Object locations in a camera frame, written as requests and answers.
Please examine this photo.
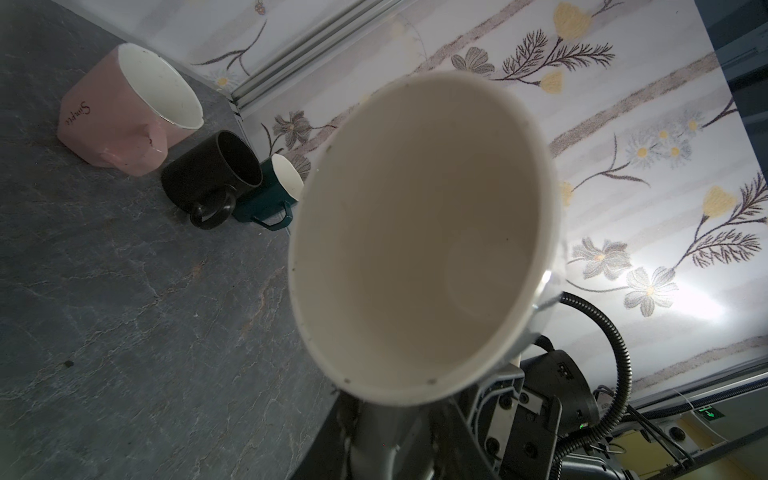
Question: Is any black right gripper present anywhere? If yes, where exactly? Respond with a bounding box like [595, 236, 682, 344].
[466, 350, 600, 479]

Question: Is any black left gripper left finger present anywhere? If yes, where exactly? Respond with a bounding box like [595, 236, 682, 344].
[291, 392, 360, 480]

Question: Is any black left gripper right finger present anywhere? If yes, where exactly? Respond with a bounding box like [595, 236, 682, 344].
[428, 400, 498, 480]

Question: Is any grey mug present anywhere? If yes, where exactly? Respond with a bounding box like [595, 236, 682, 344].
[288, 71, 567, 479]

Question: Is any dark teal mug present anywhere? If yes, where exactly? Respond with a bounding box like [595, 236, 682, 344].
[233, 154, 304, 231]

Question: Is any black mug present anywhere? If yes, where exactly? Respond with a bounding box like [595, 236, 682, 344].
[161, 130, 263, 230]

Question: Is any pink mug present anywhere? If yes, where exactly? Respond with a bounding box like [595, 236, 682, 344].
[57, 43, 204, 177]

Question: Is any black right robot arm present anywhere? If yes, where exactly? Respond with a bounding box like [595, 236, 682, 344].
[459, 293, 699, 479]

